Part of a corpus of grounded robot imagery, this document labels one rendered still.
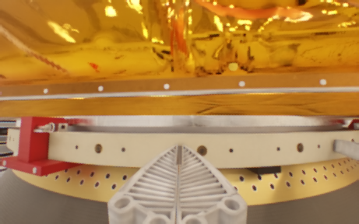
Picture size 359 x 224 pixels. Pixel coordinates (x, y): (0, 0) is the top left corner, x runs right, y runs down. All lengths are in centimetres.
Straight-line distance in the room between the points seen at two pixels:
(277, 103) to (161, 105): 23
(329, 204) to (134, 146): 34
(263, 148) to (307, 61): 20
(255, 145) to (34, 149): 35
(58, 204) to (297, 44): 51
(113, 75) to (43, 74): 19
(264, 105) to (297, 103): 6
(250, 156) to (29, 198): 40
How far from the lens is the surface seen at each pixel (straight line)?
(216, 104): 28
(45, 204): 36
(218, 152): 20
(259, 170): 24
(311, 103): 36
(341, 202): 40
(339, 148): 34
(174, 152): 17
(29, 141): 32
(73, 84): 41
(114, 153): 22
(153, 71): 30
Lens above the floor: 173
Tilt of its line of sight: 5 degrees up
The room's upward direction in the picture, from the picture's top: straight up
